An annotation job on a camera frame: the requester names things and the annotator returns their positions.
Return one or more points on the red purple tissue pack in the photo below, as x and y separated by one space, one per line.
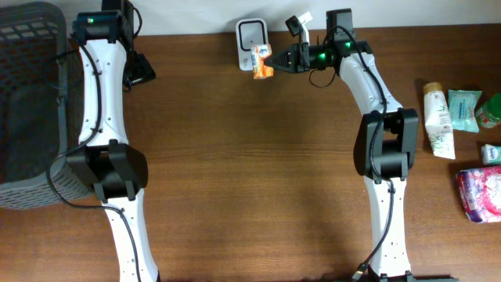
480 193

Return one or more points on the orange tissue pack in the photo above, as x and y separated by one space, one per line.
258 55

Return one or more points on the grey plastic mesh basket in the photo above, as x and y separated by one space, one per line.
41 107

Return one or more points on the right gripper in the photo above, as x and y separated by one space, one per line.
299 56

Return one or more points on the green wet wipes pack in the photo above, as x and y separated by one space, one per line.
462 104

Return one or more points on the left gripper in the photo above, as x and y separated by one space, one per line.
143 70

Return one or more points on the teal tissue pack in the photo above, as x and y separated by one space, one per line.
491 154

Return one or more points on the white tube with cork cap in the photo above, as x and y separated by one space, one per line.
438 122

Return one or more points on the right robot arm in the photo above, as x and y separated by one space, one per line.
385 147

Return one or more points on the white barcode scanner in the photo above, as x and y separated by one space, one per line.
249 32

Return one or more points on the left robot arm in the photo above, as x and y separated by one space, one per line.
104 161

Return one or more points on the green lid jar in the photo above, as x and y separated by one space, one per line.
488 115

